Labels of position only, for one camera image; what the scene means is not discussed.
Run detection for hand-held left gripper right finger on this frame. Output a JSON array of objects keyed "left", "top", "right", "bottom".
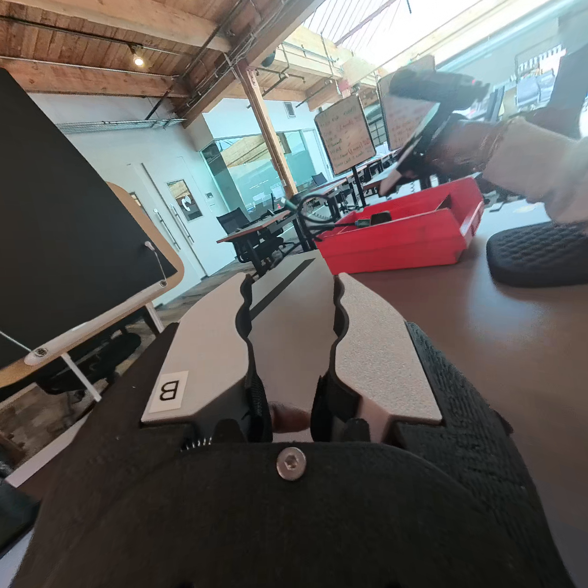
[{"left": 312, "top": 272, "right": 443, "bottom": 442}]

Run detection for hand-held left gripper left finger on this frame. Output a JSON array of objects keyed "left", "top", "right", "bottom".
[{"left": 141, "top": 273, "right": 255, "bottom": 425}]

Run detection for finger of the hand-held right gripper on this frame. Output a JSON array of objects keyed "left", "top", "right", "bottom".
[{"left": 379, "top": 103, "right": 445, "bottom": 197}]

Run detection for red plastic bin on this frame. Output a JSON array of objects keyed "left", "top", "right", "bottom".
[{"left": 317, "top": 177, "right": 485, "bottom": 275}]

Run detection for black braided hdmi cable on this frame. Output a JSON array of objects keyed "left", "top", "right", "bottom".
[{"left": 281, "top": 193, "right": 373, "bottom": 242}]

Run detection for person's right forearm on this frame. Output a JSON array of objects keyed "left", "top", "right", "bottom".
[{"left": 480, "top": 115, "right": 588, "bottom": 224}]

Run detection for person's right hand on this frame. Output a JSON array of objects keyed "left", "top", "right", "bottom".
[{"left": 425, "top": 117, "right": 494, "bottom": 180}]

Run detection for person's left hand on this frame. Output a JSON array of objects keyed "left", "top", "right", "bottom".
[{"left": 269, "top": 401, "right": 312, "bottom": 433}]

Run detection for handwritten whiteboard on stand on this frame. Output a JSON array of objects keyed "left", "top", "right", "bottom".
[
  {"left": 315, "top": 94, "right": 377, "bottom": 209},
  {"left": 377, "top": 55, "right": 437, "bottom": 152}
]

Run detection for black office chair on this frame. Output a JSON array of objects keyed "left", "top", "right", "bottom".
[
  {"left": 216, "top": 208, "right": 286, "bottom": 277},
  {"left": 37, "top": 332, "right": 142, "bottom": 397}
]

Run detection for white door with window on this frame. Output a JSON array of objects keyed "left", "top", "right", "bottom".
[{"left": 131, "top": 161, "right": 209, "bottom": 278}]

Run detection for white stand with clear rod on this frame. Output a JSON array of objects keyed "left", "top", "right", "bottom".
[{"left": 0, "top": 301, "right": 165, "bottom": 488}]

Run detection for wooden office desk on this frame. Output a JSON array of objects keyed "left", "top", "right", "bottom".
[{"left": 217, "top": 202, "right": 322, "bottom": 276}]

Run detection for gold bangle bracelets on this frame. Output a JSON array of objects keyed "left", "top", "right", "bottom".
[{"left": 478, "top": 120, "right": 507, "bottom": 172}]

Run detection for wooden support post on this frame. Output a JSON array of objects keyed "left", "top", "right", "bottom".
[{"left": 235, "top": 62, "right": 300, "bottom": 199}]

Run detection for black board with wooden frame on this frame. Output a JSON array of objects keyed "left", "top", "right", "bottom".
[{"left": 0, "top": 68, "right": 185, "bottom": 387}]

